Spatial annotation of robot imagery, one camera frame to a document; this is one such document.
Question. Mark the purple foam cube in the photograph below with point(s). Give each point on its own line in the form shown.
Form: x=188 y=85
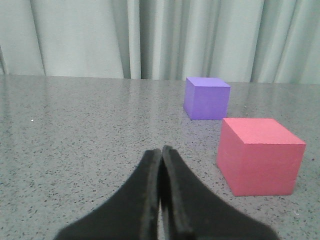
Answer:
x=206 y=98

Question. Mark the pink foam cube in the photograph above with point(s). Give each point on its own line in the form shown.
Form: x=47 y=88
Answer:
x=259 y=156

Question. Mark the pale green curtain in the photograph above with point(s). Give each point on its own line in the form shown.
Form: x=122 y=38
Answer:
x=264 y=41

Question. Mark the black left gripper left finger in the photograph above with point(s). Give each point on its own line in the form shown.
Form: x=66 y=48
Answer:
x=130 y=214

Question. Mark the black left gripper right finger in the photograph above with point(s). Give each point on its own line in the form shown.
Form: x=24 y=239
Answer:
x=192 y=212

